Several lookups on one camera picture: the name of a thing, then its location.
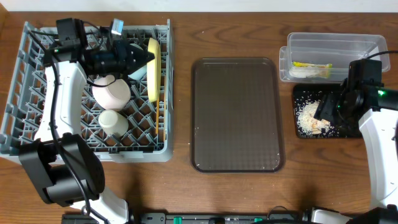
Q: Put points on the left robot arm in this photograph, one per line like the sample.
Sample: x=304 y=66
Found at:
x=59 y=163

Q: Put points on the yellow plate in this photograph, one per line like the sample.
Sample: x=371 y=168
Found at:
x=154 y=71

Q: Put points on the spilled white rice pile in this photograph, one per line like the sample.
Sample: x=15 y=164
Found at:
x=307 y=123

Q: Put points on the green snack wrapper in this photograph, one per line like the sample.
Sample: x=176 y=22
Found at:
x=322 y=71

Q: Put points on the small white green cup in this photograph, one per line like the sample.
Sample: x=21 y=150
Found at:
x=113 y=123

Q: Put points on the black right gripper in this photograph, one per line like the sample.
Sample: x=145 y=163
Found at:
x=334 y=109

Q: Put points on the pink bowl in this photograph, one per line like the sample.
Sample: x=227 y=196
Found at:
x=114 y=96

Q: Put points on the light blue bowl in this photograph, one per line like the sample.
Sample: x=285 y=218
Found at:
x=138 y=55

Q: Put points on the clear plastic bin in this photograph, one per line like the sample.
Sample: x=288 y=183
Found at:
x=324 y=48

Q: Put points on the dark brown serving tray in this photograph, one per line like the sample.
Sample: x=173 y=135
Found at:
x=236 y=116

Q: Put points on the wooden chopstick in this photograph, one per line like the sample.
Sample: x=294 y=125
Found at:
x=165 y=107
x=157 y=116

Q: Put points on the grey dishwasher rack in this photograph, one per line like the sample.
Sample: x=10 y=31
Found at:
x=25 y=102

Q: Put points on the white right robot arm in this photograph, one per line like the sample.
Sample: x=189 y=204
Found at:
x=379 y=132

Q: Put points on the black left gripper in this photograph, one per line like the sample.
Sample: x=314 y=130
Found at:
x=125 y=57

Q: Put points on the white napkin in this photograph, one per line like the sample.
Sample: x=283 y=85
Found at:
x=301 y=72

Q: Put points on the black waste bin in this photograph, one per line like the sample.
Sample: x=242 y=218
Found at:
x=314 y=92

